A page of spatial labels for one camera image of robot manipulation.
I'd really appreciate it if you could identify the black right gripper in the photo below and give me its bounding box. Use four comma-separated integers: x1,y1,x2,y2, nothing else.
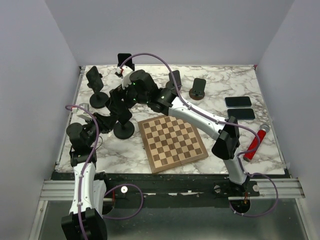
107,82,149,116

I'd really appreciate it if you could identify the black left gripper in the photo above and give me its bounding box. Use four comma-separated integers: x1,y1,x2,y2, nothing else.
85,112,119,147

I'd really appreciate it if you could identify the black phone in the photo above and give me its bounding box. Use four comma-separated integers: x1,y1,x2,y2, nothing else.
105,89,132,126

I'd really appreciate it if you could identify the black round phone stand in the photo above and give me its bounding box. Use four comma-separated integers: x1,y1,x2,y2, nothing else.
116,62,135,76
89,91,109,109

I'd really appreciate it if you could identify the dark blue phone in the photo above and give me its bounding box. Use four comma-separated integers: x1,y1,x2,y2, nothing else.
224,96,252,108

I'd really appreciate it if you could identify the black front phone stand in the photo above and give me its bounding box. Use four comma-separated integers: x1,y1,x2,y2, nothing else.
113,121,135,140

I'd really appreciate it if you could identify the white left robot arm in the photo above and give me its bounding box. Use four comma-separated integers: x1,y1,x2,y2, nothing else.
61,113,118,240

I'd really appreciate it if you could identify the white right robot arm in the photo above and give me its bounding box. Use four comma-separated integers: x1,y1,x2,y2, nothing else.
110,66,248,196

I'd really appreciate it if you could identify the round wooden phone stand left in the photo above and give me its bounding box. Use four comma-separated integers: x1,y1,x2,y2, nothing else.
165,70,182,90

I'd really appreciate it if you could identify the round wooden phone stand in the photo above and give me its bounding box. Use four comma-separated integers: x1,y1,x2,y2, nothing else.
165,70,182,90
189,78,207,101

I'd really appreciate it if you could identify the round wooden phone stand right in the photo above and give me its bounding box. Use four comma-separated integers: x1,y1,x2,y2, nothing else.
189,78,207,101

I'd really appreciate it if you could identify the wooden chessboard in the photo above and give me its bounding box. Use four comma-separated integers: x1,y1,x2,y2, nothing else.
138,115,209,174

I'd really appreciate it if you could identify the red toy microphone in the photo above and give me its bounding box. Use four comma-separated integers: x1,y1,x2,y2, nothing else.
243,123,270,162

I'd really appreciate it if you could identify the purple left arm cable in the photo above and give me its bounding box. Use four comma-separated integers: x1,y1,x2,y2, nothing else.
65,104,145,240

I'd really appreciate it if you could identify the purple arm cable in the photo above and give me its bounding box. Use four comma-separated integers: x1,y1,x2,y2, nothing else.
65,104,145,240
117,52,280,218

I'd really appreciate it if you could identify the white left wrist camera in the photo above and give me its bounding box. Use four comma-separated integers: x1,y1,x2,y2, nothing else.
71,103,92,121

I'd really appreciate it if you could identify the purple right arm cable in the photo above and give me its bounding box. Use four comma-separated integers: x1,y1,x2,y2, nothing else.
117,52,280,218

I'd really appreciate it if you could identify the aluminium front rail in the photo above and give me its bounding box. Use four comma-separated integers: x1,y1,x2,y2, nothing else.
40,178,305,201

